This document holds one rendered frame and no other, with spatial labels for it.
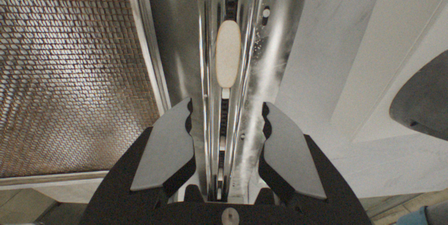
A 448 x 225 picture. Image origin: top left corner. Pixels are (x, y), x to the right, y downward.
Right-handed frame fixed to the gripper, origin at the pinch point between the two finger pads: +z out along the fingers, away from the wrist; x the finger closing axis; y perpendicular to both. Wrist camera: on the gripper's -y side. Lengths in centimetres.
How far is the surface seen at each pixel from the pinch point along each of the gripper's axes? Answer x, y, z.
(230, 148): 2.0, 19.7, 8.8
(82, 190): -69, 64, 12
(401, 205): 438, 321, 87
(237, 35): 1.0, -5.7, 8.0
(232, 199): 4.6, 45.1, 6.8
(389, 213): 438, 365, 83
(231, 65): 0.5, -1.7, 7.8
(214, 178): -2.0, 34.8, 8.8
